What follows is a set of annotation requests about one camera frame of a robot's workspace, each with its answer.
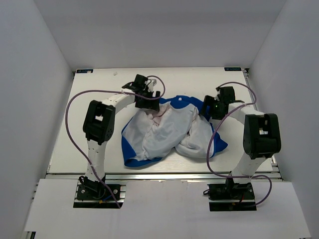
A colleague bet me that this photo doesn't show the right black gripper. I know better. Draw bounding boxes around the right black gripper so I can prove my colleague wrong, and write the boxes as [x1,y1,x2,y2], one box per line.
[199,95,226,120]

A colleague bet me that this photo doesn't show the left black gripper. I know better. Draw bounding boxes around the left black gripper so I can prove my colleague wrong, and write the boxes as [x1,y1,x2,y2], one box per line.
[136,89,160,112]

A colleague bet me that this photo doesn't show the blue white red jacket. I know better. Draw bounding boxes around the blue white red jacket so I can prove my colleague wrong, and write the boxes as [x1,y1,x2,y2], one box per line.
[121,96,228,167]

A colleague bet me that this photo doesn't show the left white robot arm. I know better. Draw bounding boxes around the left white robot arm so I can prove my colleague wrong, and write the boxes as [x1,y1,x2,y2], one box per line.
[83,74,160,199]

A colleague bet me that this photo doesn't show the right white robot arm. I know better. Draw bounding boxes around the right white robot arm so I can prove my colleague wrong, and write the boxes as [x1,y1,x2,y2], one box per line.
[200,86,281,199]

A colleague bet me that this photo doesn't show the right blue table label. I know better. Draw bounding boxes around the right blue table label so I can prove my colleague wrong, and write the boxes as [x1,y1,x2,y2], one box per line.
[224,67,242,72]

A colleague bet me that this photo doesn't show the blue table label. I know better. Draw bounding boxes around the blue table label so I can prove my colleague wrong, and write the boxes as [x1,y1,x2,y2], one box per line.
[224,67,242,72]
[76,69,93,74]

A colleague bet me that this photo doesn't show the left blue table label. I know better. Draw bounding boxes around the left blue table label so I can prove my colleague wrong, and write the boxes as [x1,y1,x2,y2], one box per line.
[76,69,93,74]

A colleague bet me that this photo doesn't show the white front cover board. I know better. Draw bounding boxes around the white front cover board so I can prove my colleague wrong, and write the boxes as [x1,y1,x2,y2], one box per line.
[25,179,311,239]

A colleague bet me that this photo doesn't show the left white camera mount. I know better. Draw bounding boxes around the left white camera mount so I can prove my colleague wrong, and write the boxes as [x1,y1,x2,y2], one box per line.
[145,79,157,92]

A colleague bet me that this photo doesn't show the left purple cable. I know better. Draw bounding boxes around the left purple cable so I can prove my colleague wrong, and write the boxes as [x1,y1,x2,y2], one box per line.
[65,75,167,209]

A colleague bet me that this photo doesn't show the purple cable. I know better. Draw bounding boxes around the purple cable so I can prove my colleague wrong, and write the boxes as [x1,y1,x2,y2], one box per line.
[65,75,167,209]
[206,82,273,206]

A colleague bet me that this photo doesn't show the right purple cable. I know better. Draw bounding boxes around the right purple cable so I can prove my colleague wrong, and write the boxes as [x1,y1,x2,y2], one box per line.
[206,82,273,206]

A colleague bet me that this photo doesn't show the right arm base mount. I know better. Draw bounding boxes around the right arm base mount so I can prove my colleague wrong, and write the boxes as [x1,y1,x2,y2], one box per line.
[203,179,257,212]

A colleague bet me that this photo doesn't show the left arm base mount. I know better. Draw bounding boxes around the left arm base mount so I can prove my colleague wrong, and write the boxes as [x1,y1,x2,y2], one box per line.
[73,176,126,209]

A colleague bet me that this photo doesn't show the aluminium table front rail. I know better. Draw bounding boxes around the aluminium table front rail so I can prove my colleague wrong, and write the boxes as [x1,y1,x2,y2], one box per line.
[46,172,282,181]

